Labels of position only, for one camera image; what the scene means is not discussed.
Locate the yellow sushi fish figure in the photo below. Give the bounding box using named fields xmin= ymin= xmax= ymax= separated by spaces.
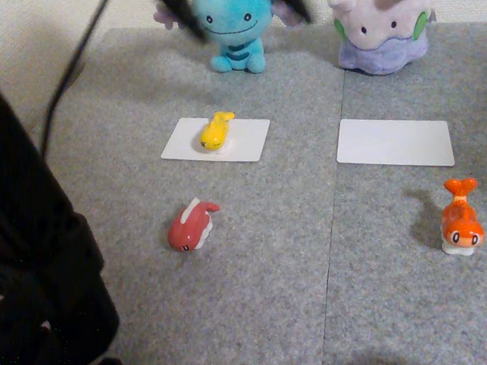
xmin=197 ymin=110 xmax=239 ymax=156

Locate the blue Wooper plush toy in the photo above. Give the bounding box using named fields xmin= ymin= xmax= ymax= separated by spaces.
xmin=152 ymin=0 xmax=316 ymax=80

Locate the lilac Goomy plush toy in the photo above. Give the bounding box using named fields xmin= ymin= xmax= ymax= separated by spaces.
xmin=326 ymin=0 xmax=441 ymax=79

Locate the red sushi fish figure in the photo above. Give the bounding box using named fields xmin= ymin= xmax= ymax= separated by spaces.
xmin=165 ymin=195 xmax=224 ymax=254

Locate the orange sushi fish figure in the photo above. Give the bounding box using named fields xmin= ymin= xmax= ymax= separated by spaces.
xmin=437 ymin=176 xmax=486 ymax=257

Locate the white rectangular card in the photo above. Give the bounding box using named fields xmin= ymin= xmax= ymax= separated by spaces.
xmin=158 ymin=113 xmax=273 ymax=168
xmin=334 ymin=113 xmax=457 ymax=173

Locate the grey carpet tile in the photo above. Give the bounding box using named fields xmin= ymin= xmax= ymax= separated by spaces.
xmin=23 ymin=16 xmax=362 ymax=365
xmin=303 ymin=14 xmax=487 ymax=365

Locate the black cable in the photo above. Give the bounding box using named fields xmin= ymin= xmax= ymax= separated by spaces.
xmin=32 ymin=0 xmax=123 ymax=159

